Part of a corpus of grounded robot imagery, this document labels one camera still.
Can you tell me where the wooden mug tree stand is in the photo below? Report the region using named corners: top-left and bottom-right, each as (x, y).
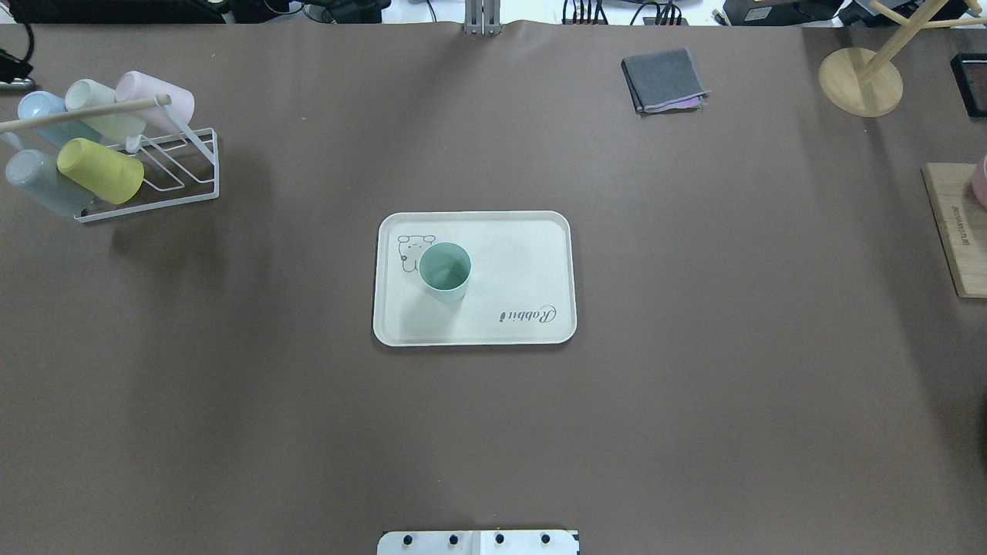
top-left (817, 1), bottom-right (986, 117)

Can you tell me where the grey folded cloth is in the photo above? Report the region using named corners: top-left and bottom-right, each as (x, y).
top-left (621, 47), bottom-right (709, 115)

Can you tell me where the black glass rack tray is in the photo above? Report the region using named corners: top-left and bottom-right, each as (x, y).
top-left (951, 52), bottom-right (986, 117)

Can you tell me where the light blue plastic cup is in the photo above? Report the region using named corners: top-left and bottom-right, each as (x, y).
top-left (17, 91), bottom-right (103, 149)

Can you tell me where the pink plastic cup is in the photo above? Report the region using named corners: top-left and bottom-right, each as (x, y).
top-left (115, 71), bottom-right (195, 136)

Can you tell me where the pink bowl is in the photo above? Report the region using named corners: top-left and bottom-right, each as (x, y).
top-left (972, 155), bottom-right (987, 210)

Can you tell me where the white wire cup rack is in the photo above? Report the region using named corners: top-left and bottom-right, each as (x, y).
top-left (2, 95), bottom-right (220, 224)

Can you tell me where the aluminium frame post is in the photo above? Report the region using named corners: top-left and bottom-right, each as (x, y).
top-left (463, 0), bottom-right (503, 36)

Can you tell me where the yellow plastic cup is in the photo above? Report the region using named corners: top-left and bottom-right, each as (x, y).
top-left (56, 137), bottom-right (145, 205)

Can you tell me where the wooden cutting board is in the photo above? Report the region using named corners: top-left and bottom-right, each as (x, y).
top-left (922, 163), bottom-right (986, 299)

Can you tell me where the white mounting base plate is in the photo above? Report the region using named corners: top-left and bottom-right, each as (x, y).
top-left (376, 528), bottom-right (581, 554)

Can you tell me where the cream white plastic cup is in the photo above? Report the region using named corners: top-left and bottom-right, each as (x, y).
top-left (65, 79), bottom-right (147, 144)

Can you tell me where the cream rabbit tray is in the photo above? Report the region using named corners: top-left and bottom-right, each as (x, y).
top-left (372, 210), bottom-right (578, 347)

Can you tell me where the grey plastic cup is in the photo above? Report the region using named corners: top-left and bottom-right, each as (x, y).
top-left (5, 149), bottom-right (96, 217)

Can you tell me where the green plastic cup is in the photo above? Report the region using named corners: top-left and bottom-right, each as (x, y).
top-left (417, 242), bottom-right (472, 303)

